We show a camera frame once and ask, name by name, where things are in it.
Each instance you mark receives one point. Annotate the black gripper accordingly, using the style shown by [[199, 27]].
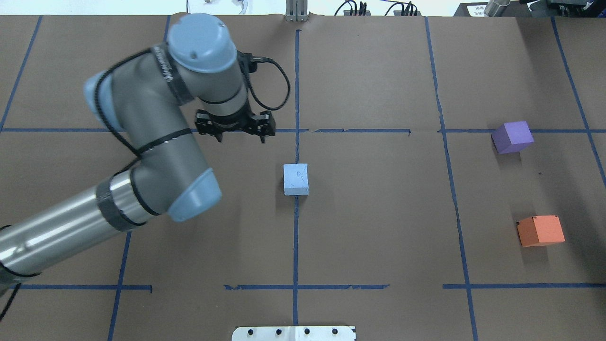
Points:
[[230, 124]]

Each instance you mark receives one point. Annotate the light blue foam block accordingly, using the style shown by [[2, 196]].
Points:
[[296, 179]]

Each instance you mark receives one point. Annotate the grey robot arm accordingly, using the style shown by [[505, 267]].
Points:
[[139, 99]]

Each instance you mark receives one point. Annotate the purple foam block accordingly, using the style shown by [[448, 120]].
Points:
[[512, 137]]

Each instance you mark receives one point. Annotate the orange foam block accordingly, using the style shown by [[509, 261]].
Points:
[[540, 230]]

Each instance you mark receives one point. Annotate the black box with label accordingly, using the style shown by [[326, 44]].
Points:
[[473, 9]]

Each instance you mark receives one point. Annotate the silver metal cylinder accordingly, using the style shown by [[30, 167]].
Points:
[[495, 8]]

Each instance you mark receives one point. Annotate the black equipment top right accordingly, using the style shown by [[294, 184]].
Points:
[[566, 8]]

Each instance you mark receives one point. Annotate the aluminium frame post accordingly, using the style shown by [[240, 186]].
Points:
[[296, 11]]

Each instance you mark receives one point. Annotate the black cable connector left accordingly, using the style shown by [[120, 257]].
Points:
[[353, 8]]

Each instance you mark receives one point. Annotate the black cable connector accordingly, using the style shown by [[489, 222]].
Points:
[[353, 8], [402, 9]]

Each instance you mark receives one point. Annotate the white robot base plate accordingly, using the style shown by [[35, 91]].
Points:
[[295, 333]]

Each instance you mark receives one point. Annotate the black cable connector right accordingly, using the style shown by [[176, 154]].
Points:
[[402, 9]]

